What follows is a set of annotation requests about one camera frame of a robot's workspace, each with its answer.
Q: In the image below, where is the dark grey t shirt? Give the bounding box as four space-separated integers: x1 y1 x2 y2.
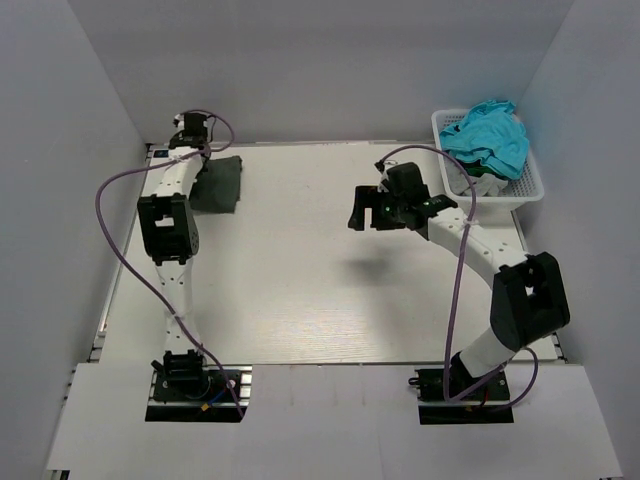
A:
189 155 243 214

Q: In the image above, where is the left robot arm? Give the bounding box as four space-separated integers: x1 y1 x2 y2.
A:
137 132 209 397

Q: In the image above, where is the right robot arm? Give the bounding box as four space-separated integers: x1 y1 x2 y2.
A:
348 186 570 397

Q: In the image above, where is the green garment in basket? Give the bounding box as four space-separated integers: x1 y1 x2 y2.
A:
463 164 494 177

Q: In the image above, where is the white grey garment in basket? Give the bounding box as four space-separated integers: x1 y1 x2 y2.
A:
445 163 508 197

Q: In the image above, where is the turquoise t shirt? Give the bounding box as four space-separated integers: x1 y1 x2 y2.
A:
439 100 529 180

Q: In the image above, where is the white plastic basket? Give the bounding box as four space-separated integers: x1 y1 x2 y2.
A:
431 102 544 210

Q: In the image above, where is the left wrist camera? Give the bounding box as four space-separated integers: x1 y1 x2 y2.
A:
173 111 209 138

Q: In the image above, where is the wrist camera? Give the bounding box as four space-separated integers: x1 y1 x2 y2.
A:
383 162 430 202
173 111 209 138

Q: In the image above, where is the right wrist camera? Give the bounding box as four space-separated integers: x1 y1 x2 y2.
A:
383 162 430 202

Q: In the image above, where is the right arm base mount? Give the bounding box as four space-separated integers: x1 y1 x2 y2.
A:
407 367 516 426

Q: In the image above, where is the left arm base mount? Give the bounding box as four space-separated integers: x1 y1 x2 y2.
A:
145 366 252 424

